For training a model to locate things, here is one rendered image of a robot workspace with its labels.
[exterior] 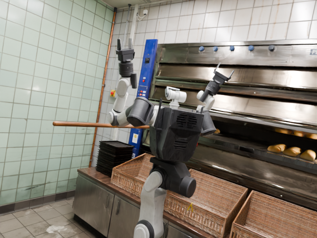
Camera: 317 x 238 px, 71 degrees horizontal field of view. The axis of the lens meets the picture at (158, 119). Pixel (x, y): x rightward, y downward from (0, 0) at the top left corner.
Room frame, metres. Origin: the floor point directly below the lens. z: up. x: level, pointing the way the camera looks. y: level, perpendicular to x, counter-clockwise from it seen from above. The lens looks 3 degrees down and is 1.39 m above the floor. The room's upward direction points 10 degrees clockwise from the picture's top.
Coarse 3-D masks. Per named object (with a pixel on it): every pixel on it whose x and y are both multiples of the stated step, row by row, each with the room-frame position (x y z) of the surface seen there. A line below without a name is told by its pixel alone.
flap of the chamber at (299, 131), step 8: (152, 104) 2.38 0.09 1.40; (216, 120) 2.15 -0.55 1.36; (224, 120) 2.04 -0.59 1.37; (232, 120) 1.93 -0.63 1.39; (240, 120) 1.84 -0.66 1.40; (248, 120) 1.80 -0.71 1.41; (256, 120) 1.77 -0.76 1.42; (264, 128) 1.86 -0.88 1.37; (272, 128) 1.77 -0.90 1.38; (280, 128) 1.69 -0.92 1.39; (288, 128) 1.63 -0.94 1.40; (296, 128) 1.60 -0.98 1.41; (304, 128) 1.58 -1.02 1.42; (304, 136) 1.71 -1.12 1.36; (312, 136) 1.64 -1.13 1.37
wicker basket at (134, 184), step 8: (136, 160) 2.40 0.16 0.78; (144, 160) 2.49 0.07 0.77; (120, 168) 2.22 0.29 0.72; (128, 168) 2.32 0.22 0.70; (136, 168) 2.42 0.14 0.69; (144, 168) 2.45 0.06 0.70; (112, 176) 2.14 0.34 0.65; (120, 176) 2.08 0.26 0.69; (128, 176) 2.02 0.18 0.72; (136, 176) 2.44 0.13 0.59; (144, 176) 2.41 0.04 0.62; (120, 184) 2.07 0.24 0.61; (128, 184) 2.01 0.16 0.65; (136, 184) 1.96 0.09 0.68; (136, 192) 1.95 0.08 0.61
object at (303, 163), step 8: (200, 136) 2.18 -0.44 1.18; (224, 144) 2.04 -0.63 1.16; (232, 144) 2.00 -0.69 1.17; (248, 152) 1.91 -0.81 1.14; (256, 152) 1.87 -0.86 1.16; (264, 152) 1.84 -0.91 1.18; (280, 160) 1.76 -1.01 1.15; (288, 160) 1.73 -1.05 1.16; (296, 160) 1.70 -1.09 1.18; (312, 168) 1.64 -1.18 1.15
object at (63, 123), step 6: (66, 126) 1.37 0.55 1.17; (72, 126) 1.40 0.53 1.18; (78, 126) 1.44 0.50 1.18; (84, 126) 1.47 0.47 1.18; (90, 126) 1.51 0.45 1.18; (96, 126) 1.55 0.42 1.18; (102, 126) 1.59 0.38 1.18; (108, 126) 1.64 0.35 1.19; (114, 126) 1.69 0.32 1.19; (126, 126) 1.80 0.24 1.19; (132, 126) 1.85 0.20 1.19; (144, 126) 1.99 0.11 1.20
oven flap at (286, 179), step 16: (144, 144) 2.52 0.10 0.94; (192, 160) 2.15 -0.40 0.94; (208, 160) 2.10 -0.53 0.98; (224, 160) 2.03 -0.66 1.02; (240, 160) 1.96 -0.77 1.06; (256, 160) 1.89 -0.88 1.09; (240, 176) 1.89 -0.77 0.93; (256, 176) 1.84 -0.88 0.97; (272, 176) 1.78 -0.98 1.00; (288, 176) 1.73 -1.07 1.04; (304, 176) 1.68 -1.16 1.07; (304, 192) 1.63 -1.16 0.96
